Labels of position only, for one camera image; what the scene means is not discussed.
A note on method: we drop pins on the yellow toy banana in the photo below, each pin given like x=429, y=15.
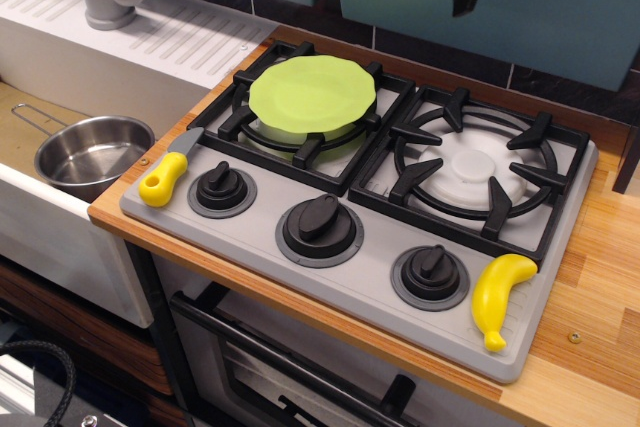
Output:
x=489, y=303

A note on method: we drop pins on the green plastic plate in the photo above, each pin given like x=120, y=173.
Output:
x=312, y=94

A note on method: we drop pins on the white right burner cap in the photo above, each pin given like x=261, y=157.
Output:
x=470, y=160

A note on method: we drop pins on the right black burner grate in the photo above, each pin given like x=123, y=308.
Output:
x=556, y=162

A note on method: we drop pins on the grey toy stove top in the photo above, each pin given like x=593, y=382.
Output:
x=360, y=287

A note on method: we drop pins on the left black stove knob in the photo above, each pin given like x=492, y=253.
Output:
x=222, y=192

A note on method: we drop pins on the black stove knob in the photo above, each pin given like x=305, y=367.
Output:
x=430, y=278
x=222, y=192
x=319, y=233

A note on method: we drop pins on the middle black stove knob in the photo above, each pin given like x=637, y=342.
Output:
x=319, y=233

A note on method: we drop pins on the white toy sink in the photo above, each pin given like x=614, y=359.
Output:
x=55, y=68

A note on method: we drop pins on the right black stove knob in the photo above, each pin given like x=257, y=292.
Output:
x=430, y=278

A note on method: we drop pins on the stainless steel pot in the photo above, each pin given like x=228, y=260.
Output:
x=84, y=158

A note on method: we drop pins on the toy oven door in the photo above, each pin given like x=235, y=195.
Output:
x=270, y=370

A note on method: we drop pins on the yellow handled toy knife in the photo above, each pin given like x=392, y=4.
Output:
x=157, y=187

